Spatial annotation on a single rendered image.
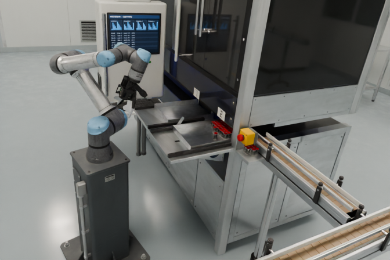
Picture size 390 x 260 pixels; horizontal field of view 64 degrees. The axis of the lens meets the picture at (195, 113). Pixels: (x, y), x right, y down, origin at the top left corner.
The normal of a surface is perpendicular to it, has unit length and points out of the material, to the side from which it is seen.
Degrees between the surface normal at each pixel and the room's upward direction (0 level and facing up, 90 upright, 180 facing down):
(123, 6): 90
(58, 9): 90
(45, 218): 0
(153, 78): 90
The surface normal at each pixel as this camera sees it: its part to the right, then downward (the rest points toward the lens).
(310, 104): 0.44, 0.42
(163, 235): 0.08, -0.90
